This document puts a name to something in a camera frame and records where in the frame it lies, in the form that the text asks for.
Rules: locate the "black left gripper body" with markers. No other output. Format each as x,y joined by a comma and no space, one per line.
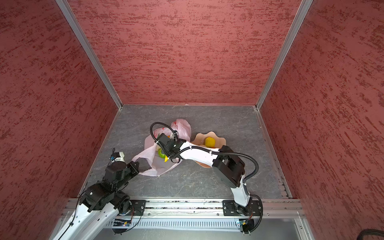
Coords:
131,172

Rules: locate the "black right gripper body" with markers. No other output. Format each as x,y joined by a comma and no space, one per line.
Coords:
167,151

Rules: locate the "green fake fruit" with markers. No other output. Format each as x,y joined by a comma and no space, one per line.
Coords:
161,154

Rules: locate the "pink plastic bag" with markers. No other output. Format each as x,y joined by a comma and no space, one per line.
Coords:
156,166

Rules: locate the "yellow fake lemon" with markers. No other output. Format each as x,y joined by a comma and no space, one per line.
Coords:
210,142

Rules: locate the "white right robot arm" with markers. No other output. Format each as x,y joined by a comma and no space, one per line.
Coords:
233,169

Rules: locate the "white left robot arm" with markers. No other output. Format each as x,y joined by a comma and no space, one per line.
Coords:
101,203

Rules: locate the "pink wavy bowl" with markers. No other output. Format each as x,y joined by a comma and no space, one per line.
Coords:
200,139

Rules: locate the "left circuit board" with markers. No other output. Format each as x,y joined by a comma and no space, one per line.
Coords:
122,223

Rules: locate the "circuit board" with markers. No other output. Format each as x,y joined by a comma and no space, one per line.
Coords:
246,226
122,223

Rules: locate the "right circuit board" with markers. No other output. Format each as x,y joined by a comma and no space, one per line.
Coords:
246,226

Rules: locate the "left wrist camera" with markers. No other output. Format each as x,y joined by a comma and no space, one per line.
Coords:
117,157

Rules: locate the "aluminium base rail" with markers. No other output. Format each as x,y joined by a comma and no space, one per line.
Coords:
201,214

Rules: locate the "left corner aluminium post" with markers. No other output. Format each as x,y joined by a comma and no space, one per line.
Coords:
79,33

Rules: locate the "corner aluminium post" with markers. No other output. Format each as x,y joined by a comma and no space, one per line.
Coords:
79,33
290,37

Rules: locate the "right corner aluminium post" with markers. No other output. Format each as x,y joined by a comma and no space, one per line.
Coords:
290,37

